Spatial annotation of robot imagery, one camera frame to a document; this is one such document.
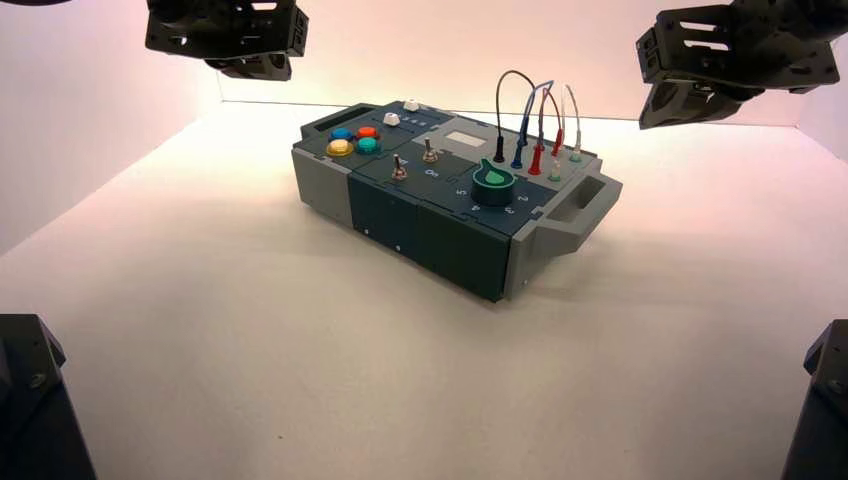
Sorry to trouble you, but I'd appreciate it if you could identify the black jumper cable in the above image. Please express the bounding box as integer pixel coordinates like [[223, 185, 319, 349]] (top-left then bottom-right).
[[493, 69, 539, 164]]

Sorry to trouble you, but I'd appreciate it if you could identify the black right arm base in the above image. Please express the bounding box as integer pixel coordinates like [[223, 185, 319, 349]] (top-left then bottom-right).
[[780, 319, 848, 480]]

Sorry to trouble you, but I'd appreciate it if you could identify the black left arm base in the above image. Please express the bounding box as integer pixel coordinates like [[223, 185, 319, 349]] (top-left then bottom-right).
[[0, 314, 99, 480]]

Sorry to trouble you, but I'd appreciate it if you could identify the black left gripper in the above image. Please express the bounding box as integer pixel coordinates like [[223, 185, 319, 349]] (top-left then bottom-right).
[[144, 0, 310, 82]]

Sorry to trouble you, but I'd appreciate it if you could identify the red jumper cable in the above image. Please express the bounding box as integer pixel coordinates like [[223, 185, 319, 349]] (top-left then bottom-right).
[[527, 87, 566, 177]]

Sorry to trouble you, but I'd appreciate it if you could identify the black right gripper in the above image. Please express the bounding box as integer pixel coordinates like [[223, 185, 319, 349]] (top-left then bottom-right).
[[635, 5, 841, 130]]

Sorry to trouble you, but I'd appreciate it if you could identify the blue jumper cable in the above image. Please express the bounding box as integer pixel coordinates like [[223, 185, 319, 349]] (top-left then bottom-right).
[[510, 80, 555, 171]]

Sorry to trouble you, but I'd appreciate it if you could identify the white jumper cable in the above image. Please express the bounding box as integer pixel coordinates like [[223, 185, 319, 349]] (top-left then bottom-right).
[[548, 84, 584, 183]]

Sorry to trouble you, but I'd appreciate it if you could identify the green rotary knob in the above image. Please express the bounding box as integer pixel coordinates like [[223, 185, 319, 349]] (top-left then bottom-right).
[[470, 158, 517, 207]]

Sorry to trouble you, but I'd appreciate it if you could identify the grey and teal control box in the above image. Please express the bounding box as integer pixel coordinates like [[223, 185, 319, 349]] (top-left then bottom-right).
[[290, 100, 624, 303]]

